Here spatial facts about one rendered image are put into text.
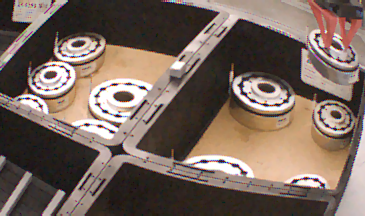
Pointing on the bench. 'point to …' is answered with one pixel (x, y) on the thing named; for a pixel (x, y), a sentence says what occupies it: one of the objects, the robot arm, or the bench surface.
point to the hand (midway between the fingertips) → (336, 42)
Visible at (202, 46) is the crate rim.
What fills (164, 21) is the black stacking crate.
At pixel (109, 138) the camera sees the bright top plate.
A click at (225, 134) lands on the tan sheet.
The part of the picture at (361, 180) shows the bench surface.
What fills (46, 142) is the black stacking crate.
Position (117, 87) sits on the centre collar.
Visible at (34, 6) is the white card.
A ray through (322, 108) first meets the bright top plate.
